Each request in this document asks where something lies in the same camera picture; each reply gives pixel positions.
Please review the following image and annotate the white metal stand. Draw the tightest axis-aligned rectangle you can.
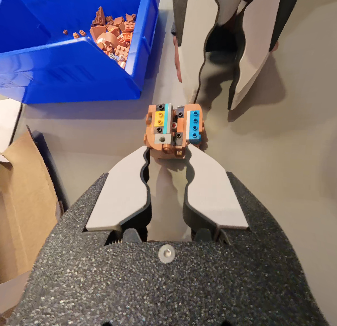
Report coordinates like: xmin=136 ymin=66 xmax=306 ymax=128
xmin=0 ymin=96 xmax=22 ymax=154

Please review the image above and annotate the printed cardboard box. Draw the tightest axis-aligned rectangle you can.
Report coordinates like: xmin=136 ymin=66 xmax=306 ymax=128
xmin=0 ymin=128 xmax=62 ymax=285

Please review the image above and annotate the blue plastic bin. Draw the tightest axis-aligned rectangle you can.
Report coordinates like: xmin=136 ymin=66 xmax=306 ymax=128
xmin=0 ymin=0 xmax=161 ymax=105

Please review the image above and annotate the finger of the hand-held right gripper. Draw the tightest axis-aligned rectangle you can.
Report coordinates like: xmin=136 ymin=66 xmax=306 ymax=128
xmin=228 ymin=0 xmax=285 ymax=110
xmin=178 ymin=0 xmax=220 ymax=103

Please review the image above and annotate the pile of brown toy bricks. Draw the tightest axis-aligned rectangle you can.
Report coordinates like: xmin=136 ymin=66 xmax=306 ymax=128
xmin=62 ymin=6 xmax=138 ymax=69

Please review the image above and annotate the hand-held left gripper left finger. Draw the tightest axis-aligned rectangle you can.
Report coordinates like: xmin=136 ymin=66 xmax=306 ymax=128
xmin=84 ymin=146 xmax=153 ymax=243

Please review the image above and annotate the colourful toy brick model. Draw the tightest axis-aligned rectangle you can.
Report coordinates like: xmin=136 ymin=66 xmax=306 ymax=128
xmin=143 ymin=102 xmax=205 ymax=159

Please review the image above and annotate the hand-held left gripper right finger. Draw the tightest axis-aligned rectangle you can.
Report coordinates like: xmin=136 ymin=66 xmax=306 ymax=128
xmin=183 ymin=146 xmax=250 ymax=243

